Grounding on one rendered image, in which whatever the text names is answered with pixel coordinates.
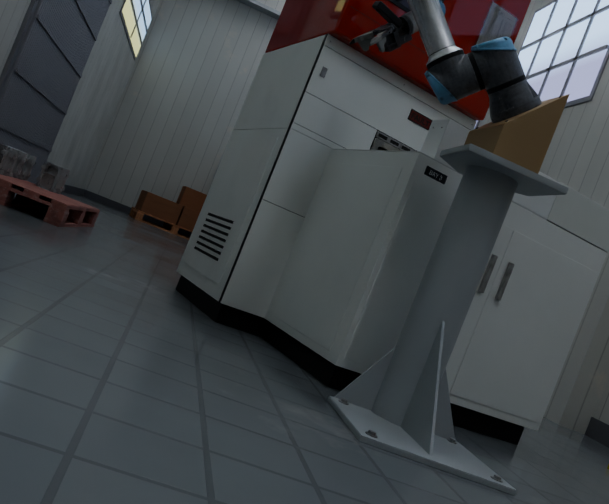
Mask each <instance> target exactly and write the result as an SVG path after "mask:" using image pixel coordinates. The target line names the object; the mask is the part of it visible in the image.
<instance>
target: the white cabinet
mask: <svg viewBox="0 0 609 504"><path fill-rule="evenodd" d="M462 177H463V176H462V175H461V174H459V173H457V172H455V171H453V170H451V169H449V168H447V167H446V166H444V165H442V164H440V163H438V162H436V161H434V160H432V159H431V158H429V157H427V156H425V155H423V154H421V153H415V152H386V151H358V150H332V151H331V153H330V156H329V158H328V161H327V163H326V166H325V168H324V171H323V173H322V176H321V178H320V181H319V183H318V186H317V188H316V191H315V193H314V196H313V198H312V201H311V203H310V206H309V208H308V211H307V213H306V216H305V218H304V221H303V223H302V226H301V228H300V231H299V233H298V236H297V238H296V241H295V243H294V246H293V248H292V251H291V253H290V256H289V258H288V261H287V263H286V266H285V268H284V271H283V273H282V276H281V278H280V281H279V283H278V286H277V288H276V291H275V293H274V296H273V298H272V301H271V303H270V306H269V308H268V311H267V313H266V316H265V319H266V320H268V321H269V322H270V323H269V326H268V328H267V331H266V333H265V336H264V338H263V339H264V340H265V341H267V342H268V343H269V344H271V345H272V346H273V347H275V348H276V349H277V350H279V351H280V352H282V353H283V354H284V355H286V356H287V357H288V358H290V359H291V360H292V361H294V362H295V363H296V364H298V365H299V366H300V367H302V368H303V369H304V370H306V371H307V372H309V373H310V374H311V375H313V376H314V377H315V378H317V379H318V380H319V381H321V382H322V383H323V384H325V385H326V386H327V387H330V388H333V389H337V390H340V391H342V390H343V389H344V388H345V387H346V386H348V385H349V384H350V383H351V382H353V381H354V380H355V379H356V378H357V377H359V376H360V375H361V374H362V373H364V372H365V371H366V370H367V369H368V368H370V367H371V366H372V365H373V364H375V363H376V362H377V361H378V360H379V359H381V358H382V357H383V356H384V355H386V354H387V353H388V352H389V351H391V350H392V349H393V348H394V347H395V346H396V343H397V341H398V338H399V336H400V333H401V331H402V328H403V326H404V323H405V320H406V318H407V315H408V313H409V310H410V308H411V305H412V303H413V300H414V298H415V295H416V293H417V290H418V288H419V285H420V283H421V280H422V278H423V275H424V273H425V270H426V267H427V265H428V262H429V260H430V257H431V255H432V252H433V250H434V247H435V245H436V242H437V240H438V237H439V235H440V232H441V230H442V227H443V225H444V222H445V220H446V217H447V215H448V212H449V209H450V207H451V204H452V202H453V199H454V197H455V194H456V192H457V189H458V187H459V184H460V182H461V179H462ZM606 256H607V253H606V252H604V251H603V250H601V249H599V248H597V247H595V246H593V245H591V244H590V243H588V242H586V241H584V240H582V239H580V238H578V237H576V236H575V235H573V234H571V233H569V232H567V231H565V230H563V229H561V228H560V227H558V226H556V225H554V224H552V223H550V222H548V221H547V220H545V219H543V218H541V217H539V216H537V215H535V214H533V213H532V212H530V211H528V210H526V209H524V208H522V207H520V206H518V205H517V204H515V203H513V202H511V204H510V206H509V209H508V211H507V214H506V216H505V219H504V222H503V224H502V227H501V229H500V232H499V234H498V237H497V239H496V242H495V244H494V247H493V249H492V252H491V254H490V257H489V259H488V262H487V265H486V267H485V270H484V272H483V275H482V277H481V280H480V282H479V285H478V287H477V290H476V292H475V295H474V297H473V300H472V303H471V305H470V308H469V310H468V313H467V315H466V318H465V320H464V323H463V325H462V328H461V330H460V333H459V335H458V338H457V340H456V343H455V346H454V348H453V351H452V353H451V356H450V358H449V361H448V363H447V366H446V374H447V382H448V389H449V397H450V405H451V412H452V420H453V425H454V426H457V427H461V428H464V429H467V430H470V431H474V432H477V433H480V434H483V435H487V436H490V437H493V438H496V439H500V440H503V441H506V442H509V443H513V444H516V445H518V443H519V440H520V437H521V435H522V432H523V430H524V427H526V428H529V429H532V430H535V431H538V429H539V427H540V424H541V422H542V419H543V416H544V414H545V411H546V409H547V406H548V404H549V401H550V399H551V396H552V394H553V391H554V388H555V386H556V383H557V381H558V378H559V376H560V373H561V371H562V368H563V366H564V363H565V360H566V358H567V355H568V353H569V350H570V348H571V345H572V343H573V340H574V337H575V335H576V332H577V330H578V327H579V325H580V322H581V320H582V317H583V315H584V312H585V309H586V307H587V304H588V302H589V299H590V297H591V294H592V292H593V289H594V287H595V284H596V281H597V279H598V276H599V274H600V271H601V269H602V266H603V264H604V261H605V258H606Z"/></svg>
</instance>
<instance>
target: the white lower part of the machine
mask: <svg viewBox="0 0 609 504"><path fill-rule="evenodd" d="M331 151H332V148H330V147H328V146H326V145H324V144H322V143H320V142H318V141H316V140H314V139H312V138H310V137H308V136H306V135H304V134H302V133H300V132H298V131H296V130H294V129H292V128H282V129H250V130H233V132H232V134H231V137H230V139H229V142H228V144H227V147H226V149H225V152H224V154H223V157H222V159H221V162H220V164H219V167H218V169H217V172H216V174H215V177H214V179H213V182H212V184H211V187H210V189H209V192H208V194H207V196H206V199H205V201H204V204H203V206H202V209H201V211H200V214H199V216H198V219H197V221H196V224H195V226H194V229H193V231H192V234H191V236H190V239H189V241H188V244H187V246H186V249H185V251H184V254H183V256H182V259H181V261H180V264H179V266H178V269H177V272H178V273H179V274H181V277H180V279H179V282H178V284H177V287H176V290H177V291H178V292H179V293H180V294H182V295H183V296H184V297H185V298H187V299H188V300H189V301H190V302H191V303H193V304H194V305H195V306H196V307H197V308H199V309H200V310H201V311H202V312H203V313H205V314H206V315H207V316H208V317H210V318H211V319H212V320H213V321H214V322H217V323H220V324H223V325H226V326H229V327H232V328H235V329H238V330H241V331H244V332H247V333H250V334H253V335H256V336H259V337H262V338H264V336H265V333H266V331H267V328H268V326H269V323H270V322H269V321H268V320H266V319H265V316H266V313H267V311H268V308H269V306H270V303H271V301H272V298H273V296H274V293H275V291H276V288H277V286H278V283H279V281H280V278H281V276H282V273H283V271H284V268H285V266H286V263H287V261H288V258H289V256H290V253H291V251H292V248H293V246H294V243H295V241H296V238H297V236H298V233H299V231H300V228H301V226H302V223H303V221H304V218H305V216H306V213H307V211H308V208H309V206H310V203H311V201H312V198H313V196H314V193H315V191H316V188H317V186H318V183H319V181H320V178H321V176H322V173H323V171H324V168H325V166H326V163H327V161H328V158H329V156H330V153H331Z"/></svg>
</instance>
